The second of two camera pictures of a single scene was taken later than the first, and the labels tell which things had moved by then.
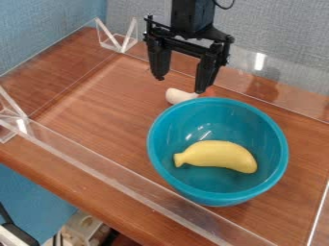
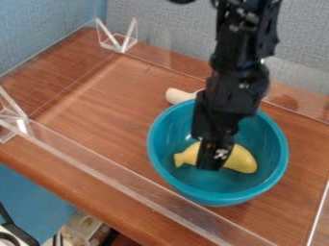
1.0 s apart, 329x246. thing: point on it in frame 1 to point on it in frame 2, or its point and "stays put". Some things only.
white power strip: [83, 231] stays put
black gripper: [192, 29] to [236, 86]
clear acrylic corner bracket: [118, 42] stays put
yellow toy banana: [218, 153] stays put
